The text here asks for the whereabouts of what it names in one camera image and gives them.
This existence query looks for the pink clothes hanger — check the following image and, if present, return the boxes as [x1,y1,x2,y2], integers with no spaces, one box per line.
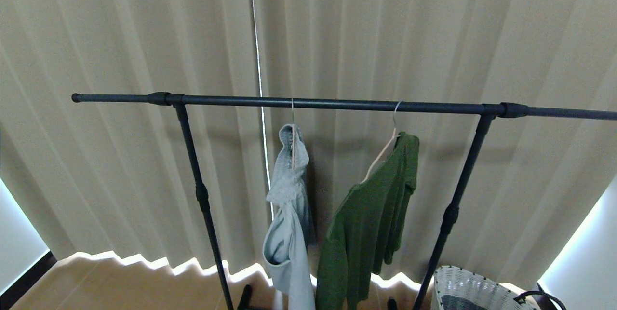
[290,98,296,172]
[360,101,403,185]

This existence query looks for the pale grey shorts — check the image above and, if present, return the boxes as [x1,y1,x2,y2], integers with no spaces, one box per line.
[262,124,317,310]

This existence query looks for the green garment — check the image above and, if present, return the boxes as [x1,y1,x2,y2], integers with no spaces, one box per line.
[316,132,420,310]

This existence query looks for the black clothes rack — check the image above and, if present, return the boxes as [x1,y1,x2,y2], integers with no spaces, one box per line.
[71,92,617,310]

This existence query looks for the white laundry basket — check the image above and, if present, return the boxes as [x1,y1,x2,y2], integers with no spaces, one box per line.
[430,265,568,310]

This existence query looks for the beige curtain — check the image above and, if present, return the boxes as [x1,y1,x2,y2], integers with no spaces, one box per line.
[0,0,617,291]

